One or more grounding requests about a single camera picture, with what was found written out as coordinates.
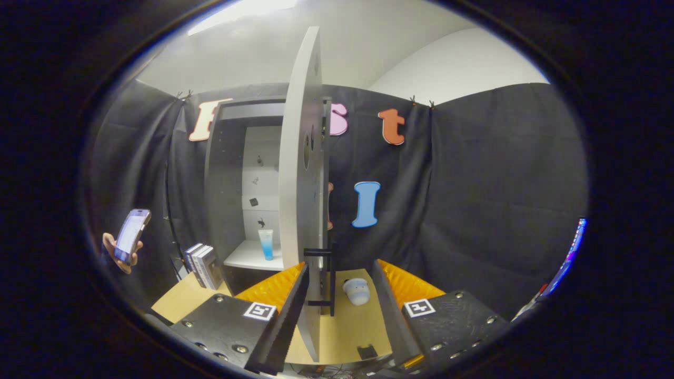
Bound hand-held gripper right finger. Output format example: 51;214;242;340
371;258;511;372

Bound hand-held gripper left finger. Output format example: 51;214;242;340
168;262;311;375

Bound white and blue tube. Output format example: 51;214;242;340
258;229;274;261

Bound white cabinet door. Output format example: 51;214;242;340
278;26;331;363

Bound smartphone with lit screen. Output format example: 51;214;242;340
113;209;152;265

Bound grey cabinet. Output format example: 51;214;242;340
203;96;332;295

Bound black backdrop cloth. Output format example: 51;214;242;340
84;79;589;319

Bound computer monitor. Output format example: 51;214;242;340
542;217;588;298

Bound thin black cable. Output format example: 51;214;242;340
164;163;182;274

